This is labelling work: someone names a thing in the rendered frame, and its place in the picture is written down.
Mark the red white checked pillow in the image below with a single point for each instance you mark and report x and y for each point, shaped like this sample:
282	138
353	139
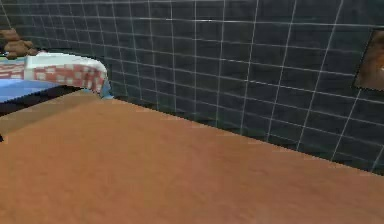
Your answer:
66	71

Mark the blue bed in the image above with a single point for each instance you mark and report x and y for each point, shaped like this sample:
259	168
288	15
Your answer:
20	89

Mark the brown teddy bear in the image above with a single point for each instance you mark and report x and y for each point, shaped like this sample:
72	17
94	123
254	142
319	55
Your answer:
15	45

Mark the brown framed wall picture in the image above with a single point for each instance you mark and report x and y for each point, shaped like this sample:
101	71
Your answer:
371	63

